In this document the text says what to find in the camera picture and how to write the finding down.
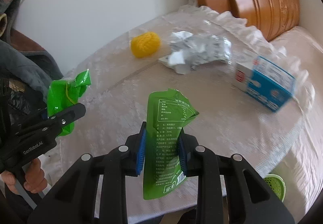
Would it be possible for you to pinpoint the small green wrapper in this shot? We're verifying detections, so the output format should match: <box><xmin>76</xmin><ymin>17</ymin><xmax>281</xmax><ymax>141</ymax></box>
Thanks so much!
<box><xmin>46</xmin><ymin>68</ymin><xmax>92</xmax><ymax>138</ymax></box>

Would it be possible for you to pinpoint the green pouch with barcode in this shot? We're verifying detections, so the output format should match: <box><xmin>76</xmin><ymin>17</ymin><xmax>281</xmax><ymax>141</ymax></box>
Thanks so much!
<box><xmin>143</xmin><ymin>89</ymin><xmax>199</xmax><ymax>200</ymax></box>

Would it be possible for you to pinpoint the green plastic trash basket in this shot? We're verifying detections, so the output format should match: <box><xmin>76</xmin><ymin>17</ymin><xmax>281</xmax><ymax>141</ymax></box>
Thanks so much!
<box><xmin>264</xmin><ymin>174</ymin><xmax>286</xmax><ymax>202</ymax></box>

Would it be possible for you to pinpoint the person's left hand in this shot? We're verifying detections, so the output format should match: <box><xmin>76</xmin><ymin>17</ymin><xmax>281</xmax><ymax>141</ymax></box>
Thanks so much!
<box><xmin>1</xmin><ymin>158</ymin><xmax>48</xmax><ymax>195</ymax></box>

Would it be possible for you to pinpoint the dark grey clothing pile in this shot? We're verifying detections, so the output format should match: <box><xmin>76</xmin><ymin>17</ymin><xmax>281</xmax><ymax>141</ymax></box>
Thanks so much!
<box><xmin>1</xmin><ymin>0</ymin><xmax>63</xmax><ymax>125</ymax></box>

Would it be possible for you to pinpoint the white lace table cover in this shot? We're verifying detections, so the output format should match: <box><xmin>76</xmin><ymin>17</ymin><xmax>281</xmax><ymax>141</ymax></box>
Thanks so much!
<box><xmin>43</xmin><ymin>0</ymin><xmax>316</xmax><ymax>224</ymax></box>

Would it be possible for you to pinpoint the blue white carton box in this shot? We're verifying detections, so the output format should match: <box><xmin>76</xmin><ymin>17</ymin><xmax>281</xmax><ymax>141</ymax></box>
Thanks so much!
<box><xmin>233</xmin><ymin>50</ymin><xmax>296</xmax><ymax>112</ymax></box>

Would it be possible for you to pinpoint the yellow foam fruit net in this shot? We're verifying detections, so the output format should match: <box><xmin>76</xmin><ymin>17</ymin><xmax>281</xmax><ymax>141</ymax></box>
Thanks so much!
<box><xmin>130</xmin><ymin>32</ymin><xmax>161</xmax><ymax>58</ymax></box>

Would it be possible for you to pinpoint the crumpled silver foil wrapper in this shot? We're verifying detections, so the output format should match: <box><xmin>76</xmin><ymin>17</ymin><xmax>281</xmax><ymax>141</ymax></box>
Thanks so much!
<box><xmin>159</xmin><ymin>31</ymin><xmax>232</xmax><ymax>75</ymax></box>

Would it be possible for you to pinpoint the pink bed sheet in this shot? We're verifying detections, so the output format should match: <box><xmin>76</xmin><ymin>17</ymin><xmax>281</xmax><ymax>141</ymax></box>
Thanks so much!
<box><xmin>269</xmin><ymin>25</ymin><xmax>323</xmax><ymax>222</ymax></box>

